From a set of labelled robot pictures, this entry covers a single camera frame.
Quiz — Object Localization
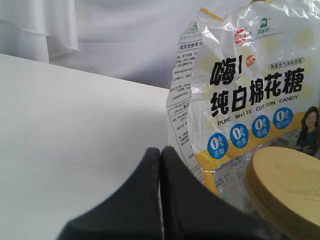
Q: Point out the white curtain cloth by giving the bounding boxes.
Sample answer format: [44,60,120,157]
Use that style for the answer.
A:
[0,0,81,64]

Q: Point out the plastic jar with gold lid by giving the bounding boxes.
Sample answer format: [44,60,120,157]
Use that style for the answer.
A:
[243,146,320,240]

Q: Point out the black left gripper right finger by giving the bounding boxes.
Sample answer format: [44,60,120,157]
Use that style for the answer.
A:
[160,146,271,240]

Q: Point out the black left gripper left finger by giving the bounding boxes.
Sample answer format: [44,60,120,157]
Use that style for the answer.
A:
[57,147,160,240]

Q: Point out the white cotton candy bag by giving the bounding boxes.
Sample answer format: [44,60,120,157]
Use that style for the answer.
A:
[167,0,320,213]

